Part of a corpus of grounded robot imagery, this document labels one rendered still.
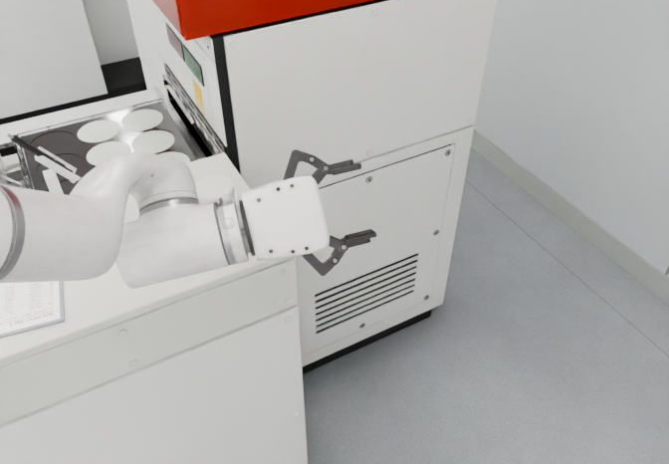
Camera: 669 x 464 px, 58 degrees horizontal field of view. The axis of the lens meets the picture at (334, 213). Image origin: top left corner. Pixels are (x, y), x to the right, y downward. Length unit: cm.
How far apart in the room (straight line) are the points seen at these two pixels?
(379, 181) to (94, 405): 87
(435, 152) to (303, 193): 93
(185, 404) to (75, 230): 69
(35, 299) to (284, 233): 48
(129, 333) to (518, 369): 143
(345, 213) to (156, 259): 90
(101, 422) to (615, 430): 152
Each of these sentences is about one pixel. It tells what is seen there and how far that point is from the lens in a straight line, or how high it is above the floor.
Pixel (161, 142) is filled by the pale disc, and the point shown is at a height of 90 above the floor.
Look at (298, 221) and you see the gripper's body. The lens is 77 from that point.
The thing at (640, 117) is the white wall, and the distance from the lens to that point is 237.
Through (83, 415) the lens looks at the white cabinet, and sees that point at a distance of 119.
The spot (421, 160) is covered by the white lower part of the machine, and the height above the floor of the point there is 76.
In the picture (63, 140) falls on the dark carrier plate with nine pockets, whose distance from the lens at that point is 159.
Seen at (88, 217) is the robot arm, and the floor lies 132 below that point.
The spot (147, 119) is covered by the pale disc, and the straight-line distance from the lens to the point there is 160.
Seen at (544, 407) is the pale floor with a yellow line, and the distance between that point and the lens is 211.
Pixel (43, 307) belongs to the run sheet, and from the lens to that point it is 108.
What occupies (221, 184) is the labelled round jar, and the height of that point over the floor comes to 106.
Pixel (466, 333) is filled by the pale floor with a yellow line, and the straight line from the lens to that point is 222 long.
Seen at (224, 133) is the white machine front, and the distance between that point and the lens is 130.
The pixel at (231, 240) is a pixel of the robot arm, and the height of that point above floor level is 120.
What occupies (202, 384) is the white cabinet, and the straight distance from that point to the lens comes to 124.
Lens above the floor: 171
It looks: 41 degrees down
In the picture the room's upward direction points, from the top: straight up
